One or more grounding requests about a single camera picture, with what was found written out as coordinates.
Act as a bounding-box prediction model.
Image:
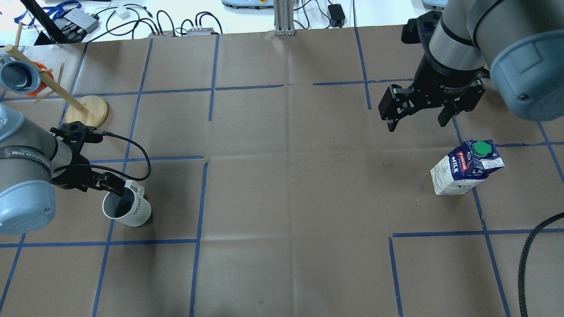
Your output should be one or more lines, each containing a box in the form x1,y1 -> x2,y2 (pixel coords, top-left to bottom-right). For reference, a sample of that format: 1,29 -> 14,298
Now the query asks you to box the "aluminium frame post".
273,0 -> 296,36

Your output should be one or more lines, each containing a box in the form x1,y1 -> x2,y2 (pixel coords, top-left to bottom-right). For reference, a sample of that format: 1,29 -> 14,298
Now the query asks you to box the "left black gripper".
51,154 -> 125,197

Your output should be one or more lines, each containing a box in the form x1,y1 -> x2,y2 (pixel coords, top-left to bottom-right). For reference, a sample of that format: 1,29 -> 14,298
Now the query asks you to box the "black power adapter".
327,3 -> 346,28

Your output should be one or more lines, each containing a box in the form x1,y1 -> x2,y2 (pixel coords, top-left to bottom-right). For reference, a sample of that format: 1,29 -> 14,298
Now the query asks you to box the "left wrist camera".
49,121 -> 104,152

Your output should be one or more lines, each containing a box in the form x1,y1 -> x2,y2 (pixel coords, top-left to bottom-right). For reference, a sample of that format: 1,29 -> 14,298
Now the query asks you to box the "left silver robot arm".
0,104 -> 125,235

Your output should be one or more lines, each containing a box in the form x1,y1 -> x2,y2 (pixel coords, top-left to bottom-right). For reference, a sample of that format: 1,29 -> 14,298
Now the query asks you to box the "white mug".
102,180 -> 152,227

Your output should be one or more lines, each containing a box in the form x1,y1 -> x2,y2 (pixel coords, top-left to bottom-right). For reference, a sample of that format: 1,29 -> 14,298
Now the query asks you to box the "usb hub box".
147,30 -> 175,38
185,28 -> 219,36

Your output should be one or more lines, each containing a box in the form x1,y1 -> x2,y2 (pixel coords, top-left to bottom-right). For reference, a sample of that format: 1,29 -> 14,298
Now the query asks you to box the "wooden mug tree stand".
4,22 -> 109,127

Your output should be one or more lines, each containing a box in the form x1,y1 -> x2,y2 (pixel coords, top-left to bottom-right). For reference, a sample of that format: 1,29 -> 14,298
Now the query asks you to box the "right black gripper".
379,53 -> 486,133

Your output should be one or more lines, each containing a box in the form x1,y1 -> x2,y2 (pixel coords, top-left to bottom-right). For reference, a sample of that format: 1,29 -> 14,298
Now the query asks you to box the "orange mug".
26,62 -> 54,98

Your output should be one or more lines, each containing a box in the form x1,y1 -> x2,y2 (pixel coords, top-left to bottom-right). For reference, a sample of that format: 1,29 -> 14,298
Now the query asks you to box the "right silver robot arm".
378,0 -> 564,132

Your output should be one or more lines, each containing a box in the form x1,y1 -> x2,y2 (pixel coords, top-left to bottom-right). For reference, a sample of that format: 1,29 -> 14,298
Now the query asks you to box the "blue white milk carton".
430,139 -> 505,196

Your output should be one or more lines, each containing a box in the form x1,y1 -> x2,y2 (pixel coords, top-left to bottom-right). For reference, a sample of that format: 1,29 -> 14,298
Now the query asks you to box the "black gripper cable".
88,130 -> 152,182

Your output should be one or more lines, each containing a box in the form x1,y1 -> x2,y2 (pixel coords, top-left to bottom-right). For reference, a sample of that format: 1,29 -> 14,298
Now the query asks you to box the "blue mug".
0,54 -> 39,94

